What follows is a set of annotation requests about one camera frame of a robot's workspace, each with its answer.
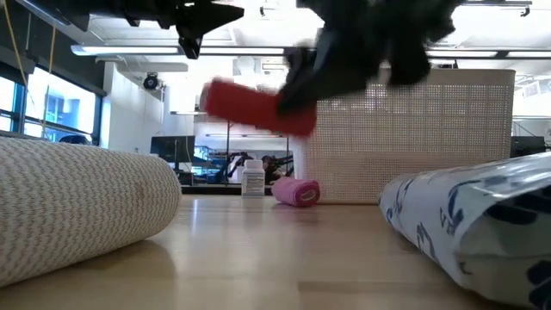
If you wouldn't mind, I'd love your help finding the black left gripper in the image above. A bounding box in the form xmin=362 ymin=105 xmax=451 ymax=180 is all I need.
xmin=122 ymin=0 xmax=245 ymax=60

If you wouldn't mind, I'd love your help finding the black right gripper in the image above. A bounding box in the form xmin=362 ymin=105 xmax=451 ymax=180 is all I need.
xmin=276 ymin=25 xmax=433 ymax=116

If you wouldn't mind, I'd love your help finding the red bandage roll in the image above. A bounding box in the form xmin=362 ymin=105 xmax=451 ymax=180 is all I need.
xmin=201 ymin=78 xmax=319 ymax=139

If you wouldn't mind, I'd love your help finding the pink bandage roll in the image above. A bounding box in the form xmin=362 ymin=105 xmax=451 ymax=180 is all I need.
xmin=270 ymin=176 xmax=321 ymax=208

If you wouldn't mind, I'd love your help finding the small white-capped pill bottle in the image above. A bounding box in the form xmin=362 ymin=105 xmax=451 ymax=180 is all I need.
xmin=240 ymin=158 xmax=267 ymax=199

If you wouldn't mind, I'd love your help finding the white bandage roll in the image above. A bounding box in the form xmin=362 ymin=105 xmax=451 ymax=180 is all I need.
xmin=0 ymin=136 xmax=183 ymax=288

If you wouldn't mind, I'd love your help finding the white blue-printed wipes pack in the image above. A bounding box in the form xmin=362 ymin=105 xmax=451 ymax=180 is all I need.
xmin=377 ymin=150 xmax=551 ymax=310

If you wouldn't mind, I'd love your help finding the white perforated plastic basket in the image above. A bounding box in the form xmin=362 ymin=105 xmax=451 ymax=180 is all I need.
xmin=296 ymin=68 xmax=517 ymax=205

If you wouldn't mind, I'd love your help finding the background black monitor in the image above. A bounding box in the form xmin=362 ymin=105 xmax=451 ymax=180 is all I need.
xmin=149 ymin=135 xmax=196 ymax=164

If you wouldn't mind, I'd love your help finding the background black box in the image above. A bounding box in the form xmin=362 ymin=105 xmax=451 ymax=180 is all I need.
xmin=510 ymin=135 xmax=547 ymax=158

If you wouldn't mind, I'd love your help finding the round black wall device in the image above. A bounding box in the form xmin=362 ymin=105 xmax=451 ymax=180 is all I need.
xmin=142 ymin=71 xmax=160 ymax=91

